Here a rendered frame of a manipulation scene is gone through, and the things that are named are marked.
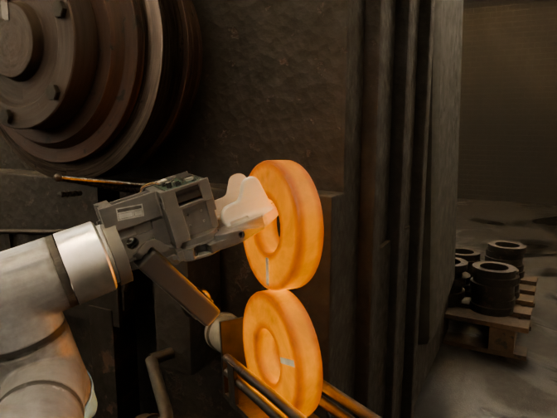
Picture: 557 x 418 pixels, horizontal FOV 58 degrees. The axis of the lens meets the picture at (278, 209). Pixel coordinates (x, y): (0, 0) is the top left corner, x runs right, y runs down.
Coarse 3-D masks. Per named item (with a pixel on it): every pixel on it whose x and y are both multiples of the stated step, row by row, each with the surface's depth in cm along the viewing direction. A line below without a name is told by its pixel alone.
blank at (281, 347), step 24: (264, 312) 60; (288, 312) 57; (264, 336) 64; (288, 336) 55; (312, 336) 56; (264, 360) 64; (288, 360) 56; (312, 360) 55; (288, 384) 56; (312, 384) 55; (312, 408) 57
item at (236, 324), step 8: (224, 320) 69; (232, 320) 69; (240, 320) 70; (224, 328) 69; (232, 328) 69; (240, 328) 70; (224, 336) 69; (232, 336) 69; (240, 336) 70; (224, 344) 69; (232, 344) 69; (240, 344) 70; (224, 352) 69; (232, 352) 69; (240, 352) 70; (240, 360) 70; (224, 368) 69; (224, 376) 69; (240, 376) 70; (224, 384) 69; (224, 392) 69
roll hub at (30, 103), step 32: (0, 0) 82; (32, 0) 78; (64, 0) 74; (0, 32) 80; (32, 32) 77; (64, 32) 75; (96, 32) 78; (0, 64) 81; (32, 64) 79; (64, 64) 76; (96, 64) 79; (0, 96) 85; (32, 96) 82; (64, 96) 77; (32, 128) 82
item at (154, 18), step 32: (160, 0) 77; (160, 32) 77; (160, 64) 78; (160, 96) 82; (0, 128) 98; (128, 128) 83; (160, 128) 87; (32, 160) 95; (96, 160) 88; (128, 160) 90
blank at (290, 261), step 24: (264, 168) 60; (288, 168) 57; (288, 192) 55; (312, 192) 55; (288, 216) 55; (312, 216) 54; (264, 240) 63; (288, 240) 55; (312, 240) 54; (264, 264) 61; (288, 264) 56; (312, 264) 55; (288, 288) 58
